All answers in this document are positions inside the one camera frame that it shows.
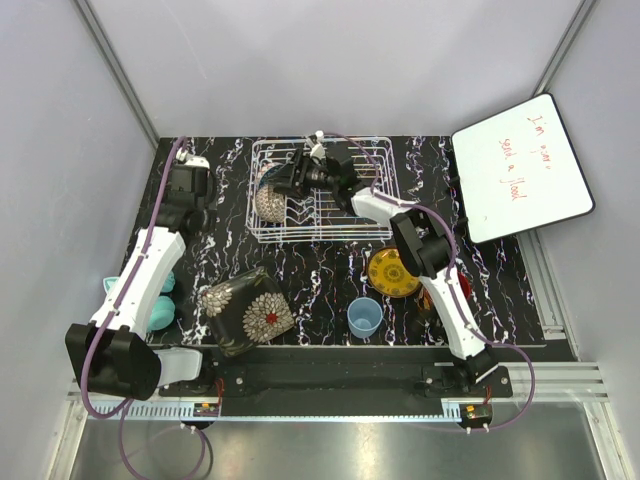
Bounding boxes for beige red patterned bowl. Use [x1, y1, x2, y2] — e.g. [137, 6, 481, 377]
[254, 184, 286, 224]

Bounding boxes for blue red patterned bowl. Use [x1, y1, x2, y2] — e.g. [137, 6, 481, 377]
[257, 163, 287, 191]

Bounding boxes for teal cat ear headphones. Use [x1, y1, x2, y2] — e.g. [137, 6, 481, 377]
[92, 270, 176, 338]

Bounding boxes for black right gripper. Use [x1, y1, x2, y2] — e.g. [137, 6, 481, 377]
[265, 149, 338, 201]

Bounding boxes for light blue plastic cup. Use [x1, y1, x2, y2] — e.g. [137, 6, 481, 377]
[347, 297, 383, 339]

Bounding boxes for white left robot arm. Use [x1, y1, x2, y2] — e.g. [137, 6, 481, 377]
[65, 150, 216, 400]

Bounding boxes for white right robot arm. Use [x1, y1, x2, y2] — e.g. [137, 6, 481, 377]
[261, 149, 498, 397]

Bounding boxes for black floral square plate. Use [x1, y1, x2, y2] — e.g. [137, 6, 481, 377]
[198, 267, 296, 358]

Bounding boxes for yellow patterned plate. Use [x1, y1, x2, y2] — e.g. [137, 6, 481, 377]
[366, 247, 421, 298]

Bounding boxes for white wire dish rack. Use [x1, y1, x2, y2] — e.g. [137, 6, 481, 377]
[245, 136, 400, 244]

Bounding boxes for aluminium rail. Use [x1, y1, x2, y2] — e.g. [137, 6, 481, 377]
[67, 359, 611, 419]

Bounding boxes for red black lacquer bowl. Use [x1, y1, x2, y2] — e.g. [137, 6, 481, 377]
[452, 272, 472, 302]

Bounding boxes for white whiteboard with red writing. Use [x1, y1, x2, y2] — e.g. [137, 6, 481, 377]
[451, 93, 595, 244]

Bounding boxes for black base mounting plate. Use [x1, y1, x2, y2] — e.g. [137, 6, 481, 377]
[159, 345, 513, 421]

